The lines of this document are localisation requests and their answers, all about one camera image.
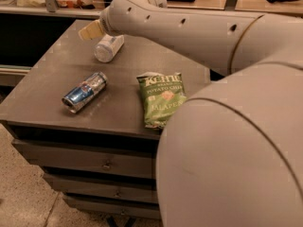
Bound green jalapeno chips bag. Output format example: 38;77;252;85
136;72;187;129

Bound middle cabinet drawer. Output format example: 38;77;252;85
44;173;158;203

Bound blue silver redbull can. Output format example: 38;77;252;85
62;72;108;114

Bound top cabinet drawer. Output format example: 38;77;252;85
12;139;155;179

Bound grey drawer cabinet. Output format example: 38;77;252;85
0;19;212;220

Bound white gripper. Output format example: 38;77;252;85
79;0;126;41

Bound bottom cabinet drawer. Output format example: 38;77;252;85
62;195;161;219

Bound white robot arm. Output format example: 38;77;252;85
80;0;303;227

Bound clear blue plastic water bottle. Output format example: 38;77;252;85
94;35;124;62

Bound cabinet drawer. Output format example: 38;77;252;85
44;173;158;203
12;139;155;179
62;195;161;219

